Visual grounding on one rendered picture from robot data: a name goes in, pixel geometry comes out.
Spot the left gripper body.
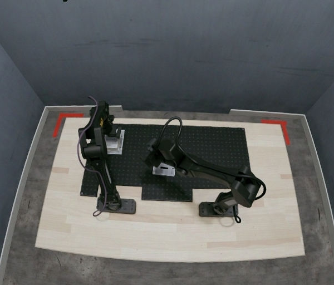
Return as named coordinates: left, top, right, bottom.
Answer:
left=102, top=115, right=121, bottom=137

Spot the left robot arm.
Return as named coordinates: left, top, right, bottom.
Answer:
left=78, top=101, right=135, bottom=213

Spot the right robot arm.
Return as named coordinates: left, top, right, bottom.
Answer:
left=158, top=139, right=261, bottom=215

